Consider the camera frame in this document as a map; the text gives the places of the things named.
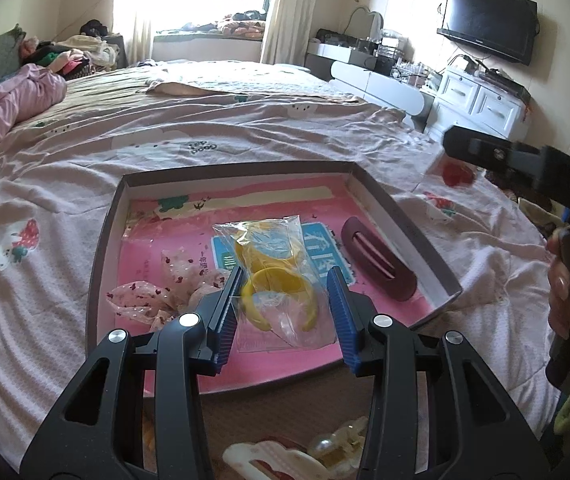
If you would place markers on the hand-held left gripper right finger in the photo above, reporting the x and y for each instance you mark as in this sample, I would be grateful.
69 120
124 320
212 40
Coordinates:
342 330

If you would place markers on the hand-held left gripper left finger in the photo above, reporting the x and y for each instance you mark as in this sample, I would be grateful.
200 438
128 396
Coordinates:
227 320

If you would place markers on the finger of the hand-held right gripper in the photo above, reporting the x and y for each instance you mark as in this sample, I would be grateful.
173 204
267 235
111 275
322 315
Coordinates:
485 152

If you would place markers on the yellow bangles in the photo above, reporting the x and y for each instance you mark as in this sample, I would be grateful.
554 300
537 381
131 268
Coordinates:
270 280

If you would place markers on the shallow cardboard box pink inside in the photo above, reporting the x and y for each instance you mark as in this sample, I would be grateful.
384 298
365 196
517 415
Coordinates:
180 240

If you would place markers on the white claw hair clip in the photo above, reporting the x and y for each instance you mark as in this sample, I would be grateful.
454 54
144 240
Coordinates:
245 455

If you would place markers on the person's right hand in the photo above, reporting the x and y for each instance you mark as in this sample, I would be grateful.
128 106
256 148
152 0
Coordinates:
560 300

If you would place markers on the white drawer dresser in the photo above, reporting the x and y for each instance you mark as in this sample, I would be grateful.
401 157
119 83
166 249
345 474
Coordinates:
465 92

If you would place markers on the black set-top box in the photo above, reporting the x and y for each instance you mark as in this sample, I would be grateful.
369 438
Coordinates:
502 82

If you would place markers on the maroon oval hair clip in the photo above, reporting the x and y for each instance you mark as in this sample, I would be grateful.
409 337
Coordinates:
406 287

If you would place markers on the brown blanket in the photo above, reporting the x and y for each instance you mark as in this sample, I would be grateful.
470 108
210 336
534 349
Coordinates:
275 410

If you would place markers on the black flat screen television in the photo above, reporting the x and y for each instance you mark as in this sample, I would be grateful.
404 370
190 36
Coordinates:
485 20

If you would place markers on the heart shaped vanity mirror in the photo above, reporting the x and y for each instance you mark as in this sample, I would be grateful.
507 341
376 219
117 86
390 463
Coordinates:
365 22

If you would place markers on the black storage box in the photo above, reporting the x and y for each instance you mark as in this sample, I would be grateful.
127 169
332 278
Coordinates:
345 40

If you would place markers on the beige window curtain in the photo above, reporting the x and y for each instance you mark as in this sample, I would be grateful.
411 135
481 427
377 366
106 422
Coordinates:
290 10

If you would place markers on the clothes on window seat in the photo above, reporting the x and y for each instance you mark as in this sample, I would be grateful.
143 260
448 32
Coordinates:
225 24

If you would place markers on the pile of clothes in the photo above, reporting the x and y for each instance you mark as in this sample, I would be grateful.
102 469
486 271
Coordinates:
75 57

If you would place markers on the pink quilt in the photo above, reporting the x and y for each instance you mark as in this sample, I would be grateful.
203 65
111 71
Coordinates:
5 105

